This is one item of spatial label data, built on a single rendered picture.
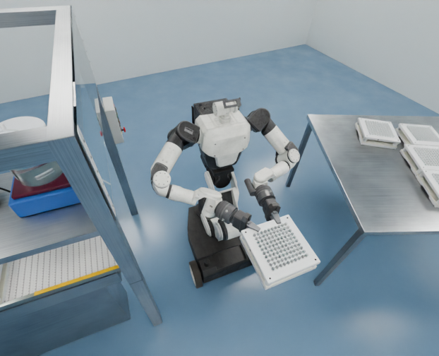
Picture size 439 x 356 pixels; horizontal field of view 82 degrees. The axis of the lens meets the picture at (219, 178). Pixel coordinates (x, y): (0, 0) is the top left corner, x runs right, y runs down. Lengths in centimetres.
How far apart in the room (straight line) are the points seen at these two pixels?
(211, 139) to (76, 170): 72
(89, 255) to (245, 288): 121
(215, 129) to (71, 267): 93
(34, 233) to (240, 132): 94
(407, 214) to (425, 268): 112
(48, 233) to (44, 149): 38
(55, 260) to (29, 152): 86
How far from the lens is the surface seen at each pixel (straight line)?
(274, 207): 118
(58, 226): 98
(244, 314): 209
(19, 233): 103
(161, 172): 116
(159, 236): 234
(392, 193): 187
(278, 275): 108
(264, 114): 140
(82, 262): 141
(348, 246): 177
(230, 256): 202
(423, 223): 182
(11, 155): 70
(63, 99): 80
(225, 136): 128
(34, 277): 147
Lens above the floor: 201
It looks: 48 degrees down
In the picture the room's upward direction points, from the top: 4 degrees clockwise
